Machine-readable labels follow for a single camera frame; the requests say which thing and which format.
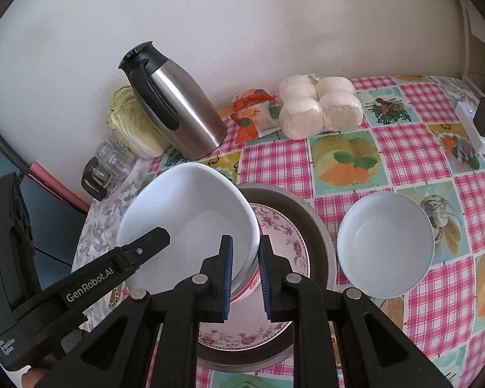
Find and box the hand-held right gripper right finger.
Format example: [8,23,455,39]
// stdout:
[258,234,453,388]

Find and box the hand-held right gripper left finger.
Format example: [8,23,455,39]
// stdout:
[36,234,235,388]

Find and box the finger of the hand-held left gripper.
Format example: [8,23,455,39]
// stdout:
[115,227,171,289]

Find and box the floral bowl with red rim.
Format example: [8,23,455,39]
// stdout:
[228,263,263,304]

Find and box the pink floral plate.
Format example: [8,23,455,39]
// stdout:
[196,204,310,350]

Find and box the white square bowl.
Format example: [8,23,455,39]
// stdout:
[116,163,261,297]

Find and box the stainless steel basin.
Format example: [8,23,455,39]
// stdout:
[194,184,338,372]

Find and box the white round bowl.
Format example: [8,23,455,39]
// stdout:
[337,192,435,298]

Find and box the person's left hand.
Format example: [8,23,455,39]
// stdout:
[22,366,47,388]

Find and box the grey floral cloth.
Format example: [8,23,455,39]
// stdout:
[73,157,166,324]

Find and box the dark brown glass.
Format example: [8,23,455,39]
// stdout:
[81,157,123,202]

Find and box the blue chair with pink trim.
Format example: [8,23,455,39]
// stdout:
[0,117,92,267]

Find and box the clear drinking glass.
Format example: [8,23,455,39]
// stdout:
[94,141,120,163]
[105,151,137,179]

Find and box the napa cabbage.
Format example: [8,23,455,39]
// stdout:
[107,86,170,159]

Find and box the stainless steel thermos jug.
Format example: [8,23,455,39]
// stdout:
[118,41,228,161]

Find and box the orange and white snack packet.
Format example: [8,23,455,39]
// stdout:
[231,103,282,143]

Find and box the bag of steamed buns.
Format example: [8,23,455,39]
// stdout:
[279,73,364,141]

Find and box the pink checked tablecloth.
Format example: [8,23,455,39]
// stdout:
[145,75,485,388]

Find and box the white power strip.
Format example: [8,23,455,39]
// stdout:
[455,103,485,155]

